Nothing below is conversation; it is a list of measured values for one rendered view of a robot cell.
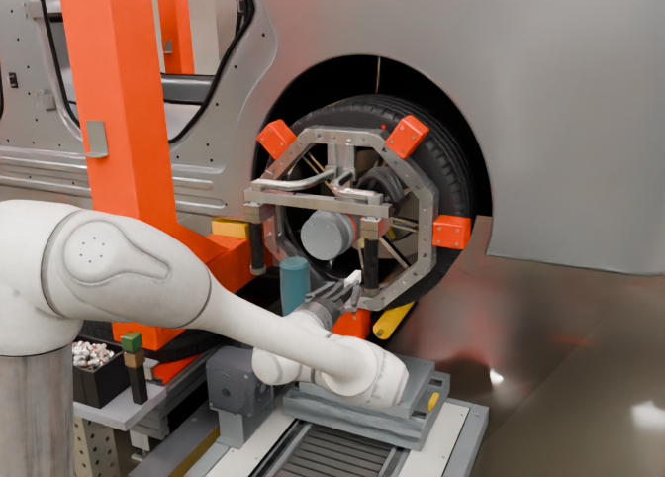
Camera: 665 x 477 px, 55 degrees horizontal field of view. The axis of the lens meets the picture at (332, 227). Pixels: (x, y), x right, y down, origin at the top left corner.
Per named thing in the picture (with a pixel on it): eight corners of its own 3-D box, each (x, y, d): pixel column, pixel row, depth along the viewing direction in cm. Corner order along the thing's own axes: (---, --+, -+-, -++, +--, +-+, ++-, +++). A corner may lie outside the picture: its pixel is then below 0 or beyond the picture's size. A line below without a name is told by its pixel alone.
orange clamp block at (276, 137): (301, 140, 192) (281, 118, 192) (288, 145, 185) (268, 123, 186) (287, 154, 196) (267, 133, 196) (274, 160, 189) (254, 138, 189)
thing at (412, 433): (449, 394, 235) (450, 371, 232) (420, 454, 205) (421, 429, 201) (327, 365, 255) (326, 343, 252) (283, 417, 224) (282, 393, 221)
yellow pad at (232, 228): (265, 226, 235) (264, 213, 233) (245, 238, 223) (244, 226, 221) (234, 222, 240) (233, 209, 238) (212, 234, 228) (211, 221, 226)
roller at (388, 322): (417, 303, 217) (418, 288, 215) (387, 344, 192) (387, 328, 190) (401, 301, 219) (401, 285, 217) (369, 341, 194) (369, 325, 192)
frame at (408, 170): (435, 312, 190) (442, 132, 172) (429, 322, 185) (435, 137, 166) (276, 283, 212) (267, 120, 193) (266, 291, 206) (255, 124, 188)
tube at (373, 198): (404, 186, 175) (405, 147, 171) (379, 206, 158) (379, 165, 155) (345, 180, 182) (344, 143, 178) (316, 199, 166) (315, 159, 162)
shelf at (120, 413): (167, 396, 180) (165, 387, 179) (126, 431, 166) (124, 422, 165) (55, 364, 197) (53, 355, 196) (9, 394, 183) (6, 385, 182)
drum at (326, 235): (372, 239, 192) (372, 195, 187) (344, 266, 173) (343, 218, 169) (331, 234, 197) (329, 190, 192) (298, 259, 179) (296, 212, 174)
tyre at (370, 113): (344, 304, 234) (513, 249, 200) (316, 333, 214) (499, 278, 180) (262, 142, 226) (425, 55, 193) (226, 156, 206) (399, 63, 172)
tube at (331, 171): (338, 179, 183) (337, 143, 179) (308, 198, 166) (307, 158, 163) (284, 173, 190) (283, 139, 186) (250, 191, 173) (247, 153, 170)
